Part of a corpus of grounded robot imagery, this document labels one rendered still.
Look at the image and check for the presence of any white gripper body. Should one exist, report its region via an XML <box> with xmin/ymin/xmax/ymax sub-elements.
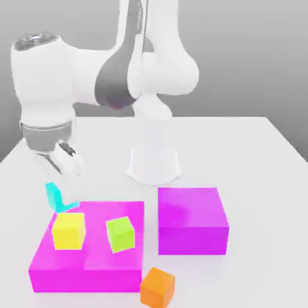
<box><xmin>51</xmin><ymin>153</ymin><xmax>85</xmax><ymax>206</ymax></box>

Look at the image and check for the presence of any small cyan cube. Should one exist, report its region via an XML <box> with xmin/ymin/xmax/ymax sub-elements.
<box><xmin>45</xmin><ymin>182</ymin><xmax>80</xmax><ymax>214</ymax></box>

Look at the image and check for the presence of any small yellow cube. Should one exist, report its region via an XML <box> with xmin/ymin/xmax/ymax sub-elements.
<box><xmin>51</xmin><ymin>212</ymin><xmax>87</xmax><ymax>251</ymax></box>

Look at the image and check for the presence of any small lime green cube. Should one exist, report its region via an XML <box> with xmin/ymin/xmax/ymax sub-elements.
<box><xmin>105</xmin><ymin>216</ymin><xmax>135</xmax><ymax>254</ymax></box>

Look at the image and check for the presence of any small orange cube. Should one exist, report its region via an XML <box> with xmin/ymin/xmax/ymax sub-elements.
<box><xmin>140</xmin><ymin>266</ymin><xmax>176</xmax><ymax>308</ymax></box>

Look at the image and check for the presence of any large magenta box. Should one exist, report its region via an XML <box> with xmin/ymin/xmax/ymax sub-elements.
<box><xmin>28</xmin><ymin>200</ymin><xmax>145</xmax><ymax>294</ymax></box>

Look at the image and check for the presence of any large purple box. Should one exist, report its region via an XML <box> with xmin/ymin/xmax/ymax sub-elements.
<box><xmin>158</xmin><ymin>187</ymin><xmax>230</xmax><ymax>256</ymax></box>

